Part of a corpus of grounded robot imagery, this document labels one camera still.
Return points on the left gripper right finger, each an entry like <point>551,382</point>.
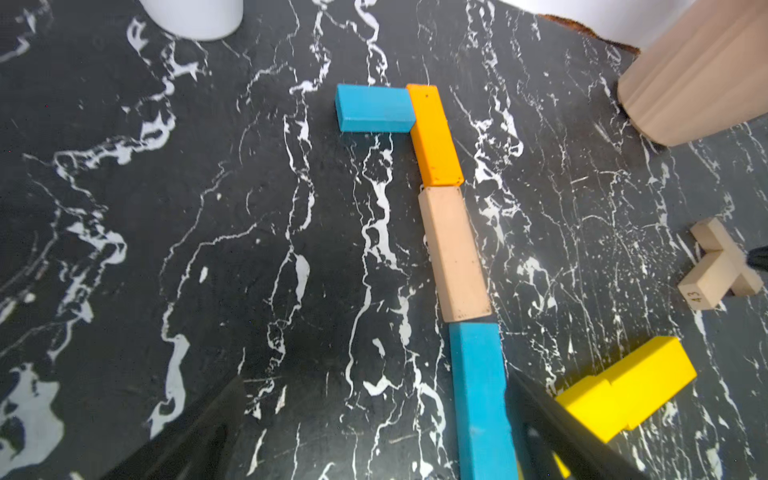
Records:
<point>544,433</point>

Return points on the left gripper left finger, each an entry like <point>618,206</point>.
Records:
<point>199,444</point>

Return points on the long teal block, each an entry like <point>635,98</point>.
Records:
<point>485,443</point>

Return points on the yellow block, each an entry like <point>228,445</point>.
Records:
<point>596,405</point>
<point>649,377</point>

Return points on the natural wood block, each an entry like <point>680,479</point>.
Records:
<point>709,281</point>
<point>712,235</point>
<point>459,277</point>

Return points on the orange block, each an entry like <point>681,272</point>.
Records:
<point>432,140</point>

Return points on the short teal block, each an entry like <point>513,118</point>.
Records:
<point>373,109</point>

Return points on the terracotta plant pot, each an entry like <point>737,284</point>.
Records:
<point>707,73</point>

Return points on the small white plant pot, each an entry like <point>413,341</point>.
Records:
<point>199,20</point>

